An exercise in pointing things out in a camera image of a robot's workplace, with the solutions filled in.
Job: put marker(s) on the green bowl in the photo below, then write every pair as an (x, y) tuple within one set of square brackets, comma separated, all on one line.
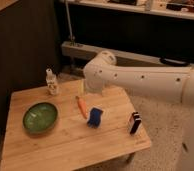
[(40, 117)]

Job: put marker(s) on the metal pole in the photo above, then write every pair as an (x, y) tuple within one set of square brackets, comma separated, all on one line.
[(72, 39)]

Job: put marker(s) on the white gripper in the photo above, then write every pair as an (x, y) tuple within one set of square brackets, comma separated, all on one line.
[(92, 87)]

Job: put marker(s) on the grey metal rail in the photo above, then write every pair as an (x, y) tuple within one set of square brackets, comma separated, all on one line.
[(87, 52)]

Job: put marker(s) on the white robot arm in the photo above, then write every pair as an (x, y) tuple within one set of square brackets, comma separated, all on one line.
[(170, 83)]

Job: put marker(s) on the clear plastic bottle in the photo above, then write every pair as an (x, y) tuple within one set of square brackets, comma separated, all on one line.
[(52, 83)]

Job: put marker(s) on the orange pepper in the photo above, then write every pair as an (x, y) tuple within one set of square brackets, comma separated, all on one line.
[(82, 106)]

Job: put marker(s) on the blue sponge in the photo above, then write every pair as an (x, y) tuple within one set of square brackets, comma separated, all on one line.
[(95, 117)]

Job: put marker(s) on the black and white box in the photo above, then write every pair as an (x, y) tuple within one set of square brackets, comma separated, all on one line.
[(134, 122)]

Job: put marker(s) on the white upper shelf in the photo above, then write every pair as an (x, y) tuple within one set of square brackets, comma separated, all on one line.
[(142, 8)]

